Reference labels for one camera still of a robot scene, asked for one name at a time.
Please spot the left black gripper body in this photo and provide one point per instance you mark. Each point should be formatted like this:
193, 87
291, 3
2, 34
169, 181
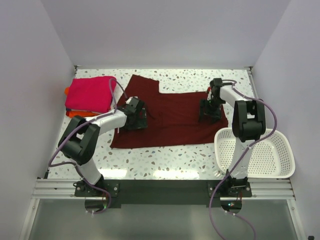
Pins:
139, 123

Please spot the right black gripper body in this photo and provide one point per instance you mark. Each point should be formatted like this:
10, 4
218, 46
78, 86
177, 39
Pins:
212, 108

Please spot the dark red t-shirt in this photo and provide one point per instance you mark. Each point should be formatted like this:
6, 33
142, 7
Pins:
172, 118

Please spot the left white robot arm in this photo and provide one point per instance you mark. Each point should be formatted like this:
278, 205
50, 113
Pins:
80, 138

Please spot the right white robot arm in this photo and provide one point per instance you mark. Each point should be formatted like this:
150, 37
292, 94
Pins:
248, 122

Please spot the folded pink t-shirt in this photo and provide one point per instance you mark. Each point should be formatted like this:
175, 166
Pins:
91, 94

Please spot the folded orange t-shirt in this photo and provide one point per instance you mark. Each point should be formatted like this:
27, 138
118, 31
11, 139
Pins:
77, 113

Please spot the white perforated plastic basket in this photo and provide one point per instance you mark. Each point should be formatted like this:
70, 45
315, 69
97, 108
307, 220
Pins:
270, 159

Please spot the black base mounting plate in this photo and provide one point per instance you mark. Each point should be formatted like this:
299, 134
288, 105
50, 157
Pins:
118, 192

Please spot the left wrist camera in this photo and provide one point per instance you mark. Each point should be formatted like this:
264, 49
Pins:
132, 101

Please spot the aluminium extrusion rail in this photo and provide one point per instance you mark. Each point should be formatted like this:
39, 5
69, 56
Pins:
261, 188

